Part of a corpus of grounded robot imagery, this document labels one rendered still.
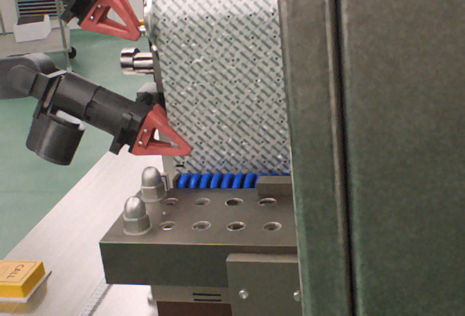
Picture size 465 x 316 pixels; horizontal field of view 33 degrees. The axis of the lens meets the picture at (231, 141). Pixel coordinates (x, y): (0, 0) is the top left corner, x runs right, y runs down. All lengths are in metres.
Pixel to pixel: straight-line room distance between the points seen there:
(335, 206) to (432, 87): 0.03
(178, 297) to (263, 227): 0.14
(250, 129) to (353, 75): 0.92
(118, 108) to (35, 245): 0.31
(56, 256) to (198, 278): 0.35
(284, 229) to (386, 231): 0.78
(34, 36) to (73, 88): 5.00
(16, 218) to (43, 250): 2.40
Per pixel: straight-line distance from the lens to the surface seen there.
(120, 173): 1.53
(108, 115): 1.10
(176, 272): 0.97
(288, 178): 1.04
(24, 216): 3.70
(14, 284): 1.16
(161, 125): 1.09
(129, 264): 0.98
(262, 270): 0.91
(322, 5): 0.15
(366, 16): 0.15
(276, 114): 1.06
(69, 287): 1.17
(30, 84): 1.11
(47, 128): 1.14
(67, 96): 1.12
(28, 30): 6.11
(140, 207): 0.97
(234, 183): 1.08
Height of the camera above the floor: 1.46
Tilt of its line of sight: 20 degrees down
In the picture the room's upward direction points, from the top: 6 degrees counter-clockwise
